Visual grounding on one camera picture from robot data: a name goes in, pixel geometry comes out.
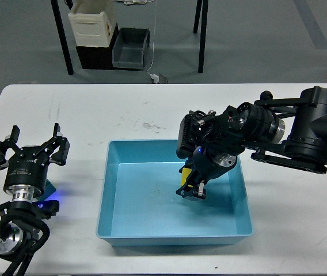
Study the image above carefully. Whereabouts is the green block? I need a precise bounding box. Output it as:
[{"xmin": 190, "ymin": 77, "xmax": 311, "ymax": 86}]
[{"xmin": 35, "ymin": 179, "xmax": 56, "ymax": 201}]

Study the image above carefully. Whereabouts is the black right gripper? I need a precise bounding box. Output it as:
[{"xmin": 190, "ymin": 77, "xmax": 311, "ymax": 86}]
[{"xmin": 176, "ymin": 146, "xmax": 238, "ymax": 201}]

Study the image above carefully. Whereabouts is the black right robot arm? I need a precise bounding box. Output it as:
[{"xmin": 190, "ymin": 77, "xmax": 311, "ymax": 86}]
[{"xmin": 176, "ymin": 86, "xmax": 327, "ymax": 200}]

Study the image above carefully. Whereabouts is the light blue plastic box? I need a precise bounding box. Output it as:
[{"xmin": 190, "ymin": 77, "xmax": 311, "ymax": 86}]
[{"xmin": 96, "ymin": 140, "xmax": 253, "ymax": 246}]

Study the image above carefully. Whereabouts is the white power adapter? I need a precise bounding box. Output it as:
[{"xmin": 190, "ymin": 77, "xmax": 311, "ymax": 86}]
[{"xmin": 150, "ymin": 74, "xmax": 159, "ymax": 84}]

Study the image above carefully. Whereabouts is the yellow block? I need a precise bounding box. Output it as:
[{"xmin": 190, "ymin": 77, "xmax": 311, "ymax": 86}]
[{"xmin": 180, "ymin": 166, "xmax": 192, "ymax": 187}]

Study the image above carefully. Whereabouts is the dark brown box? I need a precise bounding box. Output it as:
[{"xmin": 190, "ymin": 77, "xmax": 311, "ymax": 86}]
[{"xmin": 76, "ymin": 24, "xmax": 119, "ymax": 70}]

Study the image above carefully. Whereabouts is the grey storage bin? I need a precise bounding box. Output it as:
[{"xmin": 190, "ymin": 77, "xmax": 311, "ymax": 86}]
[{"xmin": 112, "ymin": 28, "xmax": 150, "ymax": 71}]

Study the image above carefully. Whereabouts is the cream plastic container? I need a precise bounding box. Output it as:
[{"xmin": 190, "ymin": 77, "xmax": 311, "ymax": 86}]
[{"xmin": 68, "ymin": 0, "xmax": 117, "ymax": 48}]

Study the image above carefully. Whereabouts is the right black table leg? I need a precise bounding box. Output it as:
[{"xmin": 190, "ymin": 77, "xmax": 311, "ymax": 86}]
[{"xmin": 193, "ymin": 0, "xmax": 209, "ymax": 74}]

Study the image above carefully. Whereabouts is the black table leg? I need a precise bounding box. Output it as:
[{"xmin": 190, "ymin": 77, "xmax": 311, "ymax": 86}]
[
  {"xmin": 50, "ymin": 0, "xmax": 74, "ymax": 75},
  {"xmin": 193, "ymin": 0, "xmax": 209, "ymax": 74}
]

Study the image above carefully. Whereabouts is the white cable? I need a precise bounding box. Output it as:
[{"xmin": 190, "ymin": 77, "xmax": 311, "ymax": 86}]
[{"xmin": 147, "ymin": 0, "xmax": 158, "ymax": 77}]

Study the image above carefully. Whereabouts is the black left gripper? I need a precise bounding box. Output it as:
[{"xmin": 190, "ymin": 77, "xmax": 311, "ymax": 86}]
[{"xmin": 0, "ymin": 123, "xmax": 70, "ymax": 197}]

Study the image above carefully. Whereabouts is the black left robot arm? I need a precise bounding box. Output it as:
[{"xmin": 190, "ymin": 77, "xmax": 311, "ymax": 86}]
[{"xmin": 0, "ymin": 124, "xmax": 70, "ymax": 275}]

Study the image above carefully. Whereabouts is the left black table leg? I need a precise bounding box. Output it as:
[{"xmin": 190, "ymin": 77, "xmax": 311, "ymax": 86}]
[{"xmin": 50, "ymin": 0, "xmax": 74, "ymax": 75}]

